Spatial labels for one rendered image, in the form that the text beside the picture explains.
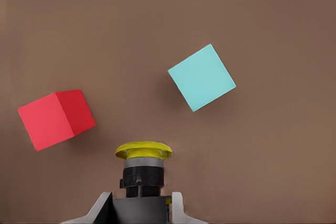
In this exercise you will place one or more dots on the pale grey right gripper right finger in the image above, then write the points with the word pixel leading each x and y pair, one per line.
pixel 177 208

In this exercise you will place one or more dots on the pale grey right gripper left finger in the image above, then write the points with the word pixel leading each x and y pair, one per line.
pixel 101 205

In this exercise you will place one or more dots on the yellow-capped black push button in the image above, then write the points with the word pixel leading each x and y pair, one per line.
pixel 143 174

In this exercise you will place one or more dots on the red cube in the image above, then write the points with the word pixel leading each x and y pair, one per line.
pixel 50 121

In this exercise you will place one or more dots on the cyan cube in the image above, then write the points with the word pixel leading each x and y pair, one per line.
pixel 201 78

